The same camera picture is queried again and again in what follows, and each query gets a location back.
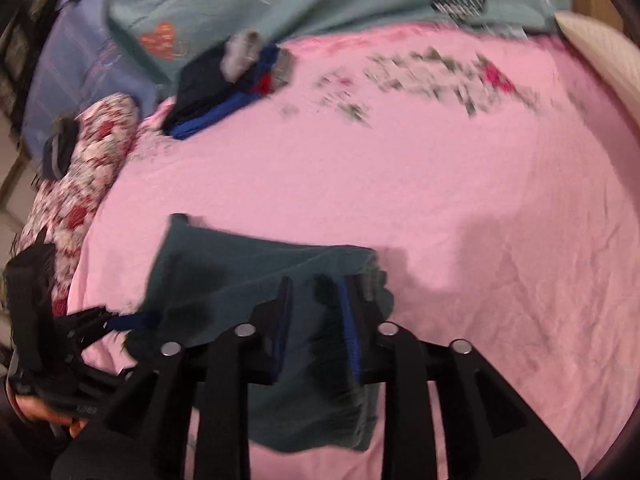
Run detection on dark teal pants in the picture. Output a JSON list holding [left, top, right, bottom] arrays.
[[125, 214, 394, 453]]

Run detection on white quilted pillow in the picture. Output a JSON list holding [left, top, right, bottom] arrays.
[[554, 11, 640, 124]]

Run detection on stack of folded clothes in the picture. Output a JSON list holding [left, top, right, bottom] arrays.
[[162, 29, 296, 140]]

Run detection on operator left hand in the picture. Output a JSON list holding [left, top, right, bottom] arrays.
[[12, 396, 89, 438]]

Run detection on red white floral pillow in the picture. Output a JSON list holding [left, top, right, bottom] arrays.
[[16, 93, 140, 316]]

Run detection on pink floral bed sheet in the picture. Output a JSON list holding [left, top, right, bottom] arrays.
[[68, 25, 639, 472]]

